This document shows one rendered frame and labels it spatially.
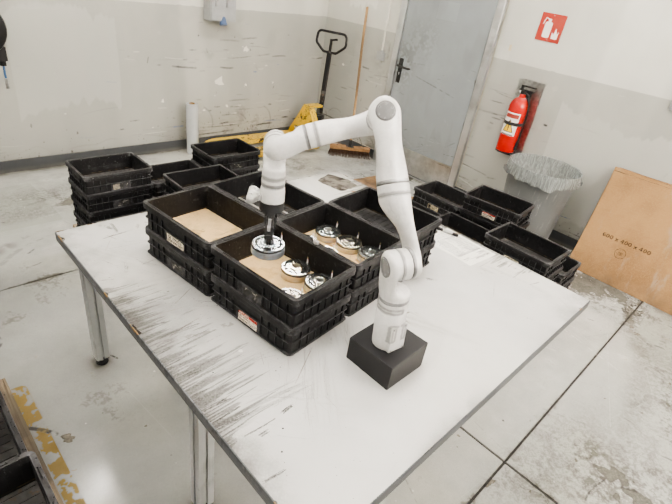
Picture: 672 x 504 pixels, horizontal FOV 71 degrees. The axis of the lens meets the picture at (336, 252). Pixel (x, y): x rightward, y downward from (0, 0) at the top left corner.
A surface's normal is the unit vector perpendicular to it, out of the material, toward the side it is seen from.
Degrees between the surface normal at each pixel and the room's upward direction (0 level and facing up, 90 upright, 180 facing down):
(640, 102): 90
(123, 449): 0
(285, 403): 0
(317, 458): 0
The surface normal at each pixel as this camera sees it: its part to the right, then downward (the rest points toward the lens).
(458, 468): 0.14, -0.85
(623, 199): -0.69, 0.12
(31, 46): 0.69, 0.45
